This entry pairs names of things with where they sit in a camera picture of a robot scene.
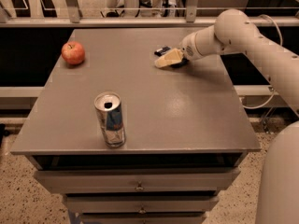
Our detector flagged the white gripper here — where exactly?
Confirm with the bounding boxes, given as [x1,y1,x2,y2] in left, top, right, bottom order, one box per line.
[154,33,202,68]

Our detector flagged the blue rxbar wrapper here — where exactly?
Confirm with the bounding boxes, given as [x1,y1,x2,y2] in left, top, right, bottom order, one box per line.
[154,47,188,67]

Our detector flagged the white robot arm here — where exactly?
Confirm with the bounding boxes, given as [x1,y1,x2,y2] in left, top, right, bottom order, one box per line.
[155,9,299,224]

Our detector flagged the red apple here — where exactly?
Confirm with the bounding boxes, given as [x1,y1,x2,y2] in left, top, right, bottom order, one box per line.
[61,41,85,65]

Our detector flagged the grey drawer cabinet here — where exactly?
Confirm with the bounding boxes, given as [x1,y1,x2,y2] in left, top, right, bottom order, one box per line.
[10,27,262,224]

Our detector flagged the person legs in background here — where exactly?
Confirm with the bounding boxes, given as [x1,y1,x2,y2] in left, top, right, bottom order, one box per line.
[101,0,171,19]

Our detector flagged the silver blue energy drink can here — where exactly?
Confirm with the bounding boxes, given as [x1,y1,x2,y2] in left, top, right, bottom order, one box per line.
[94,91,126,148]

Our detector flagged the grey metal railing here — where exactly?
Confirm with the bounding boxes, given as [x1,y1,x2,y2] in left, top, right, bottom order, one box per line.
[0,0,299,27]

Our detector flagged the top grey drawer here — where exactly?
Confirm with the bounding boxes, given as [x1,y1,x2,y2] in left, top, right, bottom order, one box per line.
[34,168,240,194]

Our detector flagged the grey drawer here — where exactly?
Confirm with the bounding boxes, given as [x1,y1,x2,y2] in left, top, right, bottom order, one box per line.
[34,168,240,194]
[64,195,219,214]
[80,213,206,224]

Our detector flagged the bottom grey drawer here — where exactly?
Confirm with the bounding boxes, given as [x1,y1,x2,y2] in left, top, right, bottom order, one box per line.
[80,213,206,224]

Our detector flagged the middle grey drawer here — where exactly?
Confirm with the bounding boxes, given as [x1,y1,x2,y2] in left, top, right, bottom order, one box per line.
[64,195,219,214]

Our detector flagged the white cable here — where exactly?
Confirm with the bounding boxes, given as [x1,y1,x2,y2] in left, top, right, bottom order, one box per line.
[241,13,284,110]

